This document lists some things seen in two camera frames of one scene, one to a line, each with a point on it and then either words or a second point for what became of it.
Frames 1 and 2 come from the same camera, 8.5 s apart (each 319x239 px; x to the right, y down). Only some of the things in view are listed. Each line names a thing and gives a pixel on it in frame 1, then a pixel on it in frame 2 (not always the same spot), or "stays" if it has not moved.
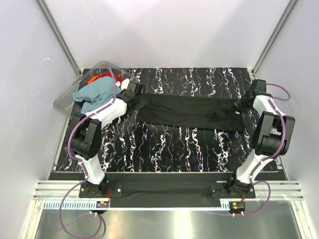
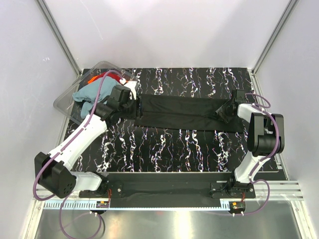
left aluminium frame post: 60,38 stays
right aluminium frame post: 289,11 stays
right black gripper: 238,104 -> 221,111
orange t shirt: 92,79 stays
